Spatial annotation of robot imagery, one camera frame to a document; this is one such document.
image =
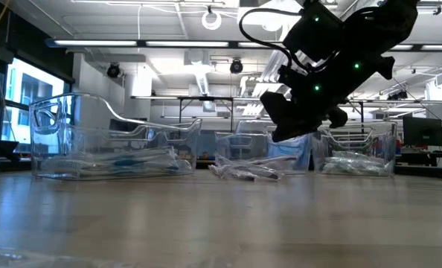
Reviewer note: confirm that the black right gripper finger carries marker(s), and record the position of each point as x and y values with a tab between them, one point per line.
338	117
288	123

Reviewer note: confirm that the clear plastic bin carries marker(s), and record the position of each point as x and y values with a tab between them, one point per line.
236	149
355	145
94	141

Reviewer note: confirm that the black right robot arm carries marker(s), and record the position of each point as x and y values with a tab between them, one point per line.
373	37

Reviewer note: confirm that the black computer monitor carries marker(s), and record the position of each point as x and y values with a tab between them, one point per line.
422	132

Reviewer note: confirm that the ceiling light strip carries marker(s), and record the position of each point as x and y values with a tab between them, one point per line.
440	47
94	42

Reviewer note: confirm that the large glass window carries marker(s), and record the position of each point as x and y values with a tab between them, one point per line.
31	97

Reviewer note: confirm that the black ceiling camera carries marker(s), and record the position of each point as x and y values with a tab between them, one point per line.
236	66
114	70

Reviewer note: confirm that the black distant table frame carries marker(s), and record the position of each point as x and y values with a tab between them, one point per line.
191	98

